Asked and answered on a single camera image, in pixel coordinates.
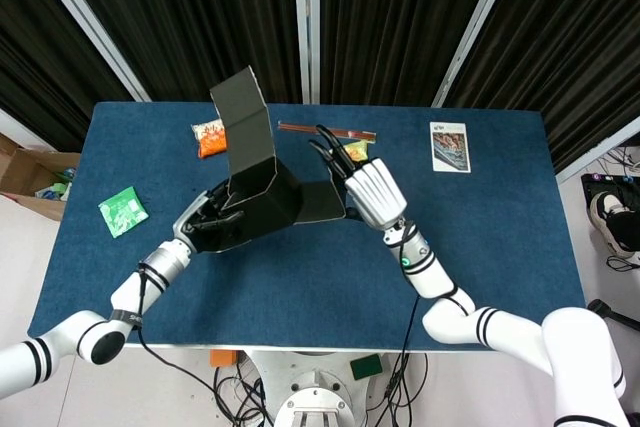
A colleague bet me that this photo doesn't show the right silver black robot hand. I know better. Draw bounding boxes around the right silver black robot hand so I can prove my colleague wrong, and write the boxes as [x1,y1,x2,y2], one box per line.
[308,124,409,231]

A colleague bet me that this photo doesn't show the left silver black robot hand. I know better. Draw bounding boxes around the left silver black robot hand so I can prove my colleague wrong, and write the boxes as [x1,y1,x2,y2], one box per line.
[172,181,246,253]

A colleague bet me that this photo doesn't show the black foldable paper box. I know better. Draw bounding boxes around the black foldable paper box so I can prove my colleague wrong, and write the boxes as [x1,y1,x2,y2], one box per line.
[192,65,351,253]

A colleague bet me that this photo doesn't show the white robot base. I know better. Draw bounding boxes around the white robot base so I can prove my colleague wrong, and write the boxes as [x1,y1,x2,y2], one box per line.
[247,349,396,427]

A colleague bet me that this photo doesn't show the brown cardboard box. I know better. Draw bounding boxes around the brown cardboard box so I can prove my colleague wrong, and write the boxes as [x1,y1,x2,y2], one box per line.
[0,132,81,222]

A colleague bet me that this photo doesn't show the yellow green snack packet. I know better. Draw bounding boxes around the yellow green snack packet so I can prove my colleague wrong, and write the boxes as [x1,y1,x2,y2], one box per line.
[342,139,370,163]

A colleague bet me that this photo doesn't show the red snack stick packet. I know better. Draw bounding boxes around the red snack stick packet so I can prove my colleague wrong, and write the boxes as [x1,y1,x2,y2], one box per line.
[277,119,379,142]

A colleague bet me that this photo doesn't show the orange snack packet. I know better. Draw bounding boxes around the orange snack packet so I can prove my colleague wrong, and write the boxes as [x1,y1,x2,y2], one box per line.
[192,117,230,160]

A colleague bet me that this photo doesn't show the green sachet packet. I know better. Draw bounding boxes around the green sachet packet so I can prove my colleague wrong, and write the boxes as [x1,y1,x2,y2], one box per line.
[97,185,150,239]

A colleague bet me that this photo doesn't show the white picture card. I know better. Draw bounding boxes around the white picture card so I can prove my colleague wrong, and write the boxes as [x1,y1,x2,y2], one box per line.
[429,121,473,174]

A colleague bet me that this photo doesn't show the blue table cloth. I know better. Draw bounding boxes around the blue table cloth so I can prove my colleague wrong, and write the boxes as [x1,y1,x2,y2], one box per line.
[27,100,596,351]

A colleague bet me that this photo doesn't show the green block under table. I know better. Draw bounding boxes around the green block under table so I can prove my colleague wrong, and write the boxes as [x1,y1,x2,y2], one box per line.
[349,354,384,381]

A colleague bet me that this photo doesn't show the black pleated curtain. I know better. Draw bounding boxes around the black pleated curtain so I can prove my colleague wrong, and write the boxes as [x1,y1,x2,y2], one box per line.
[0,0,640,173]

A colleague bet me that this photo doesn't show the black white sneaker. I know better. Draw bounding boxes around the black white sneaker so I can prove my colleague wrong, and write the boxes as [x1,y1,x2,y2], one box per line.
[588,191,640,261]

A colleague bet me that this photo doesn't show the black stand leg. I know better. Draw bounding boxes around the black stand leg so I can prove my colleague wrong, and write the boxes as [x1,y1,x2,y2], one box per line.
[587,299,640,333]

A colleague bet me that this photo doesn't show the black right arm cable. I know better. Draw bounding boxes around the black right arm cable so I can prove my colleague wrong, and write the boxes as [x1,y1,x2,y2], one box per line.
[389,221,461,388]

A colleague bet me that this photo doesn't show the white frame post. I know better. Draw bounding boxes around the white frame post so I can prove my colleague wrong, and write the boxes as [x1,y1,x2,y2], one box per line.
[292,0,321,106]
[22,0,152,103]
[431,0,524,109]

